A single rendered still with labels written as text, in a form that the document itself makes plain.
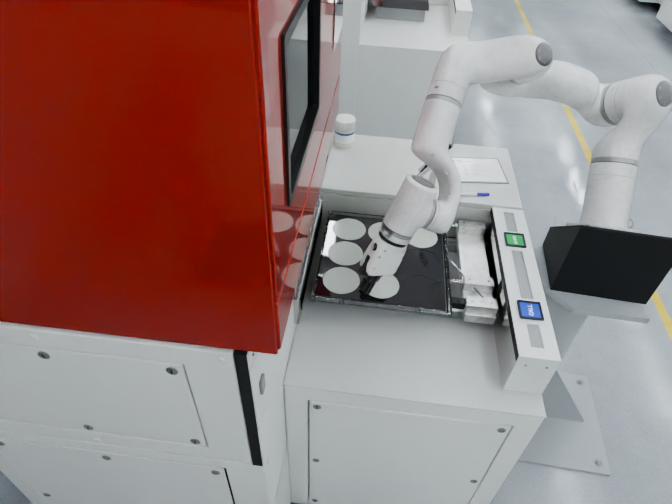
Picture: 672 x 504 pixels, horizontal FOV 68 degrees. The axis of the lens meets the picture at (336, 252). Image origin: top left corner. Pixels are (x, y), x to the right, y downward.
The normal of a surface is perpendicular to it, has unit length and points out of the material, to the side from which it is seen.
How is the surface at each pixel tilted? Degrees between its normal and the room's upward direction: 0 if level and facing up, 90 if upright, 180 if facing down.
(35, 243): 90
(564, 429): 0
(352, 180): 0
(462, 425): 90
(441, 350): 0
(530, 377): 90
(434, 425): 90
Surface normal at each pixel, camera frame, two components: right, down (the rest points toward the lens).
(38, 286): -0.11, 0.68
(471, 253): 0.04, -0.73
